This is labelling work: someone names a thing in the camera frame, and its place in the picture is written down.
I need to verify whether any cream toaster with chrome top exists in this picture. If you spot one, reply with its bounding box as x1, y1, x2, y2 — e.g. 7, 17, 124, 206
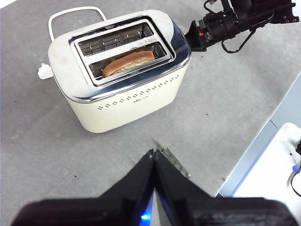
48, 9, 192, 134

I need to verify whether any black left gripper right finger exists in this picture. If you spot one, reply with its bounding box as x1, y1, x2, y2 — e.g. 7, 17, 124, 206
154, 149, 297, 226

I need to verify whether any white platform with blue edge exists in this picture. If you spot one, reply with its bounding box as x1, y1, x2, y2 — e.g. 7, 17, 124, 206
231, 122, 301, 200

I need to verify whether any white toaster power cord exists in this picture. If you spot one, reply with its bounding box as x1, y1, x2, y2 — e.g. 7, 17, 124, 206
37, 7, 107, 81

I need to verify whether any brown-crusted bread slice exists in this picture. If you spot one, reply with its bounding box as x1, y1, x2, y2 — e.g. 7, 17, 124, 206
102, 50, 156, 78

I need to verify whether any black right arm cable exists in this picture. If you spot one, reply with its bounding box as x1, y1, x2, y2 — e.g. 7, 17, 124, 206
222, 22, 261, 54

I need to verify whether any thin black cable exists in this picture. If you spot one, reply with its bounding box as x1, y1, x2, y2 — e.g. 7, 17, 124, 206
288, 164, 301, 197

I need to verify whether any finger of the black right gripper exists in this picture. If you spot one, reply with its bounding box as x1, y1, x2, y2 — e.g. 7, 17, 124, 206
184, 19, 208, 52

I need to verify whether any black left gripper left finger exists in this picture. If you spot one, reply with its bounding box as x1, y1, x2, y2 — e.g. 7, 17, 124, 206
10, 148, 156, 226

